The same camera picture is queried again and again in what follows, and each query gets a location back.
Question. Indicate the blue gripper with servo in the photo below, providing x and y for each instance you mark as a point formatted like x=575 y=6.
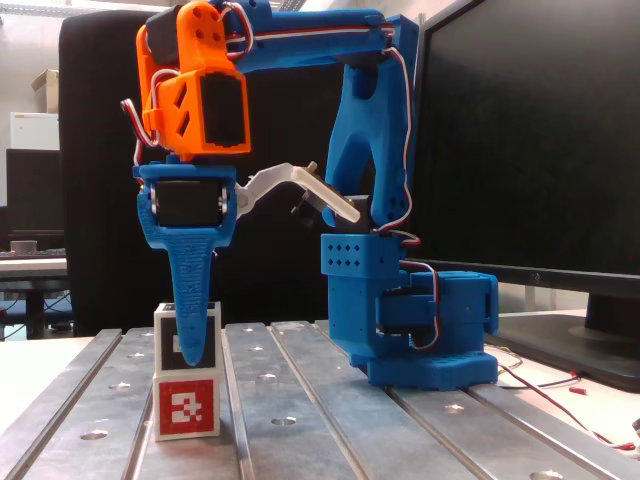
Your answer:
x=186 y=201

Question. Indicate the black cube with white marker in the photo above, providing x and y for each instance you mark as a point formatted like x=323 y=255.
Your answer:
x=166 y=345

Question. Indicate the blue orange robot arm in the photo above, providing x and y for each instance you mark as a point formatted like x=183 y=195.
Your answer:
x=360 y=125

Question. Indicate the red cube with white marker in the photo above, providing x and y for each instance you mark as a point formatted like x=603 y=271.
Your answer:
x=167 y=420

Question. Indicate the black fabric panel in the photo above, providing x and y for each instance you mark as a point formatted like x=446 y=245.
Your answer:
x=100 y=225

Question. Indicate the dark keyboard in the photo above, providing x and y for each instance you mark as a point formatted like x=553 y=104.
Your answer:
x=35 y=254

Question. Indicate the grey background desk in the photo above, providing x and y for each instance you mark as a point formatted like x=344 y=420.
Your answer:
x=30 y=267

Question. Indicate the grey tape roll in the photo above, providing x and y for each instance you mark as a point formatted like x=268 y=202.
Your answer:
x=22 y=247

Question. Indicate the black background monitor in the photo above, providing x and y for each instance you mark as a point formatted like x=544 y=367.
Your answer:
x=35 y=190

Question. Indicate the brown cardboard box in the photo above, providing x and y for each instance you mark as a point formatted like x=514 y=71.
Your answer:
x=49 y=92

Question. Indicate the black Dell monitor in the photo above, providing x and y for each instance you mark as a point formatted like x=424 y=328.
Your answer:
x=550 y=125

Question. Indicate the small red connector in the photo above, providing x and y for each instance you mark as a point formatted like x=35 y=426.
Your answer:
x=578 y=390

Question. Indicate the aluminium slotted base plate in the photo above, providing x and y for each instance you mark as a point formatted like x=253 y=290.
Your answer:
x=325 y=440

